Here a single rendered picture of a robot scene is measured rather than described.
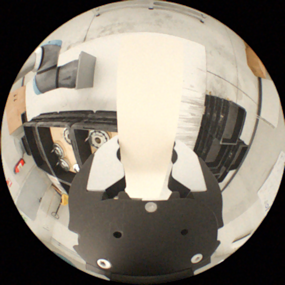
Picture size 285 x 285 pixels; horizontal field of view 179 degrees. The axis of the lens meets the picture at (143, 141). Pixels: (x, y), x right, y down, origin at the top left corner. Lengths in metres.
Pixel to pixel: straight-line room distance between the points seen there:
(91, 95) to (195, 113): 0.57
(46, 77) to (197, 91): 0.71
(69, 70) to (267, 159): 3.05
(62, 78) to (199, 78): 0.64
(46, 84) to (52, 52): 0.14
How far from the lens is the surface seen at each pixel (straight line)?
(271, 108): 2.71
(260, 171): 2.86
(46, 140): 0.66
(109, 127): 0.31
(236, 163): 1.68
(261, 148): 2.82
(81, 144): 0.44
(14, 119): 3.20
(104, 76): 0.54
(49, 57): 0.47
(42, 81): 0.49
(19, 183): 3.61
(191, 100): 0.56
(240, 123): 1.16
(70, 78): 0.47
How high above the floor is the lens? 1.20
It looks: 60 degrees down
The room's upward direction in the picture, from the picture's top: 180 degrees counter-clockwise
